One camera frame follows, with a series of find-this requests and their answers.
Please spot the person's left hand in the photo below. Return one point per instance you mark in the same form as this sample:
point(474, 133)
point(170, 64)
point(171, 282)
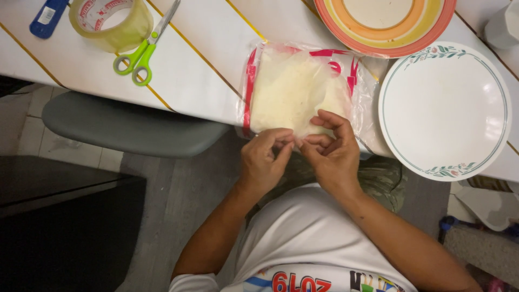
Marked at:
point(259, 164)

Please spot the person's right hand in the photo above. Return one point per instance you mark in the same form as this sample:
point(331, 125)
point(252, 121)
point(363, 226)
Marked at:
point(334, 162)

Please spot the clear plastic bag of wrappers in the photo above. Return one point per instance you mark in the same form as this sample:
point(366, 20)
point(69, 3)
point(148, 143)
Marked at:
point(296, 89)

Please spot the camouflage shorts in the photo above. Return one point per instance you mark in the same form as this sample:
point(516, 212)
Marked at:
point(381, 180)

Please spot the white printed t-shirt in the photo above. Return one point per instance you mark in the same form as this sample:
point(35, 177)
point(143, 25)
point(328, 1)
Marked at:
point(316, 239)

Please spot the white plate with floral rim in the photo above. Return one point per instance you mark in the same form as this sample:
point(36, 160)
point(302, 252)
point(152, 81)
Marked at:
point(444, 111)

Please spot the blue plastic object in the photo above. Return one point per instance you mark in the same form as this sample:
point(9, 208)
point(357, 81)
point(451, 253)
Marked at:
point(448, 224)

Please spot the grey chair seat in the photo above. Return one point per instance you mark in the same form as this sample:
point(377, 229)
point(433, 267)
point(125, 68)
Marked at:
point(129, 127)

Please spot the orange yellow striped bowl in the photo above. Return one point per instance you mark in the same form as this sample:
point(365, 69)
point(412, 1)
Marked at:
point(385, 24)

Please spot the grey floor mat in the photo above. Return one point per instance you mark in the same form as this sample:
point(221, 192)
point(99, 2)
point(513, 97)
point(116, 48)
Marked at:
point(484, 251)

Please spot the clear packing tape roll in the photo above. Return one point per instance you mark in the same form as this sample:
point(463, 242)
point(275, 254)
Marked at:
point(111, 24)

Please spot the black cabinet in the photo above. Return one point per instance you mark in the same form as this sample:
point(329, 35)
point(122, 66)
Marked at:
point(61, 227)

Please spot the white plastic container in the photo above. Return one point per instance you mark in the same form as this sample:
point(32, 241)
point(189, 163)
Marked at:
point(502, 26)

